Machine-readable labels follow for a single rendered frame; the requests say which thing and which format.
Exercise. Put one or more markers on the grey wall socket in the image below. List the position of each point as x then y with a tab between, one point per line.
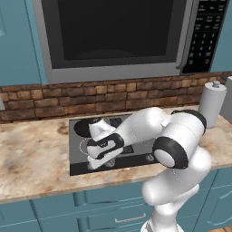
1	103

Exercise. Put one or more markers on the black hob knob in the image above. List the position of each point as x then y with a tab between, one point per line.
150	157

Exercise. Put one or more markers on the white paper towel roll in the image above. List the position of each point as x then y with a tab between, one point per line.
211	102

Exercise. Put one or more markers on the teal drawer front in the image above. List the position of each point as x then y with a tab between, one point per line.
99	220
16	213
114	193
54	205
223	177

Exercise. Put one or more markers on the black glass hob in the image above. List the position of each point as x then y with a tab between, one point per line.
75	151

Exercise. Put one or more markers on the silver black microwave oven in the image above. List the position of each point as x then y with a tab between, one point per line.
120	71

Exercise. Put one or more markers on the teal wall cupboard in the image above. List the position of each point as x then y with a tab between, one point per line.
18	42
223	36

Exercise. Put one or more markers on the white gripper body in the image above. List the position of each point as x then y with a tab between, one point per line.
98	162

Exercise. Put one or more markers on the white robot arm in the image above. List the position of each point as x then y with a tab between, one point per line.
178	136

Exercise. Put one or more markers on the grey appliance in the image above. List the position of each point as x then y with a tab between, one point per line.
227	99

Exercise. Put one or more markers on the black microwave door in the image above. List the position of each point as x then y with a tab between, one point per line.
114	30

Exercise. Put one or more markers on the teal cupboard door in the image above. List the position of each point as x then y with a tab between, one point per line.
216	208

